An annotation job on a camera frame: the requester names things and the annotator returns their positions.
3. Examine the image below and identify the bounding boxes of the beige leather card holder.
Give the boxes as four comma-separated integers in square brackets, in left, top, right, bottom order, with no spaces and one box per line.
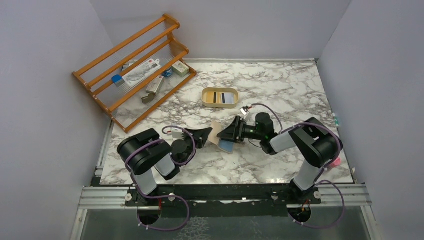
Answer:
[208,120,246,152]

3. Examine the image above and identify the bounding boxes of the grey card with black stripe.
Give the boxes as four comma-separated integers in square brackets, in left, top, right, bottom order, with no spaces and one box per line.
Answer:
[220,92,235,105]

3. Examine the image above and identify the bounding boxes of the beige oval tray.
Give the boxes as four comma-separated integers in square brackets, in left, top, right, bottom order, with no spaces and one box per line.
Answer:
[201,87,239,109]

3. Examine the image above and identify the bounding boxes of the orange wooden shelf rack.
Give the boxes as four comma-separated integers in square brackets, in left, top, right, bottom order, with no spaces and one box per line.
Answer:
[72,13,197,133]

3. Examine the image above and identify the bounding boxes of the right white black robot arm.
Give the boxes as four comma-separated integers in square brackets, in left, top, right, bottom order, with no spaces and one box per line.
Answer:
[217,112,343,200]

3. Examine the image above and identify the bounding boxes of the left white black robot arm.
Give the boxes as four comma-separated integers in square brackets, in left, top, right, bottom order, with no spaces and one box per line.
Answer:
[117,125,213,202]

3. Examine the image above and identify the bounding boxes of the grey white stapler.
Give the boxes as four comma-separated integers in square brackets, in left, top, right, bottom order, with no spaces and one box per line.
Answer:
[141,75,165,104]

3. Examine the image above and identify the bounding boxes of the blue white tape roll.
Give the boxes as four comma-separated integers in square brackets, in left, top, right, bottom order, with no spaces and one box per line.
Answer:
[161,67,173,78]

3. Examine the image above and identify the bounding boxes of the pink bottle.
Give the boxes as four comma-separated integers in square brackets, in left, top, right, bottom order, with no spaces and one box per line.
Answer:
[326,157,342,171]

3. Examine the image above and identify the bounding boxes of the white flat package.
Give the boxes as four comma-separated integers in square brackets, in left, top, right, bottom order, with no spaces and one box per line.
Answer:
[122,58,162,87]

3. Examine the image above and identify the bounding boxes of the blue capped item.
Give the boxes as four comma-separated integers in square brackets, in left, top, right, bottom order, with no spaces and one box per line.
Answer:
[111,74,125,88]

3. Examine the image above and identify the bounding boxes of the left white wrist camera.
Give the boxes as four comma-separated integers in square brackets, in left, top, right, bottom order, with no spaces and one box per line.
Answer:
[167,126,185,140]

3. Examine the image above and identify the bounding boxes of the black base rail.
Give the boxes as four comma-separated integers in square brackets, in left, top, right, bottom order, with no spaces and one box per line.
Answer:
[89,177,322,220]

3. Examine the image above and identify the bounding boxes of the green white wall item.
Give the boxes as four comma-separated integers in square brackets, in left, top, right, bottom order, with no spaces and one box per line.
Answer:
[332,112,340,128]

